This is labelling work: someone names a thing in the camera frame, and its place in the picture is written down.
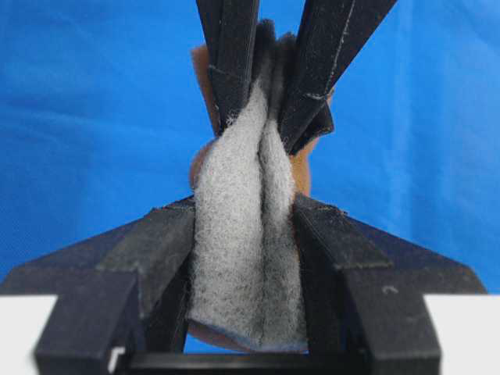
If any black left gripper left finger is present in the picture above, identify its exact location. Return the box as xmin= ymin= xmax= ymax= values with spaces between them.
xmin=1 ymin=198 xmax=195 ymax=374

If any blue table cloth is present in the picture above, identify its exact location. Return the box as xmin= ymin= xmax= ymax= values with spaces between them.
xmin=1 ymin=1 xmax=499 ymax=293

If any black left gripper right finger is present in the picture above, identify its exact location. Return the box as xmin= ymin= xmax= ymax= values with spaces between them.
xmin=293 ymin=195 xmax=485 ymax=374

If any grey and brown sponge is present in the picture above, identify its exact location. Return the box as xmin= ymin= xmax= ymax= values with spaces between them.
xmin=187 ymin=20 xmax=309 ymax=352

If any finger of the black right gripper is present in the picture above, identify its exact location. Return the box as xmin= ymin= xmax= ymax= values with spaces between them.
xmin=196 ymin=0 xmax=259 ymax=135
xmin=279 ymin=0 xmax=395 ymax=155

